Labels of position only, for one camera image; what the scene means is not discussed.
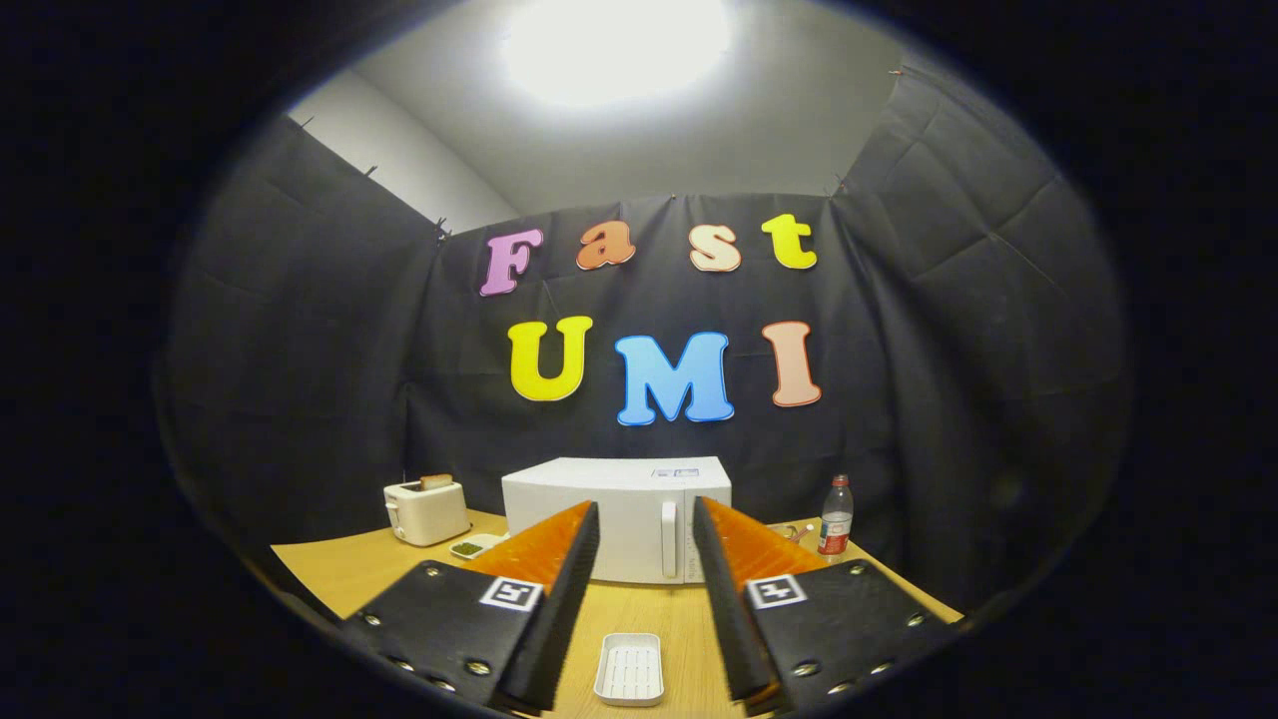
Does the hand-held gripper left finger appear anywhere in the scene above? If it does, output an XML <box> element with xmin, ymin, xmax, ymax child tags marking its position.
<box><xmin>339</xmin><ymin>501</ymin><xmax>600</xmax><ymax>712</ymax></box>

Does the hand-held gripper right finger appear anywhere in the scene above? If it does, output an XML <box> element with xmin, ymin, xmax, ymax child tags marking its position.
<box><xmin>692</xmin><ymin>496</ymin><xmax>959</xmax><ymax>705</ymax></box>

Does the white toaster oven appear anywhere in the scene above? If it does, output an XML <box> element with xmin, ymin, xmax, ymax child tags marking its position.
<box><xmin>501</xmin><ymin>456</ymin><xmax>733</xmax><ymax>585</ymax></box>

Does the white bread toaster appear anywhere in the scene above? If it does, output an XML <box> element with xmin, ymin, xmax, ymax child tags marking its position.
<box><xmin>383</xmin><ymin>479</ymin><xmax>472</xmax><ymax>547</ymax></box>

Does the white rectangular ribbed dish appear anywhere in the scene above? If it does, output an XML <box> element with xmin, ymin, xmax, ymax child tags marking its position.
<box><xmin>593</xmin><ymin>632</ymin><xmax>665</xmax><ymax>708</ymax></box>

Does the red label plastic bottle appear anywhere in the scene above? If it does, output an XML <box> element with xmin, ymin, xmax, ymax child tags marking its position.
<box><xmin>818</xmin><ymin>474</ymin><xmax>855</xmax><ymax>556</ymax></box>

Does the black backdrop cloth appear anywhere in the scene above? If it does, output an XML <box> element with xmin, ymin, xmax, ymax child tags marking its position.
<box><xmin>160</xmin><ymin>65</ymin><xmax>1129</xmax><ymax>600</ymax></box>

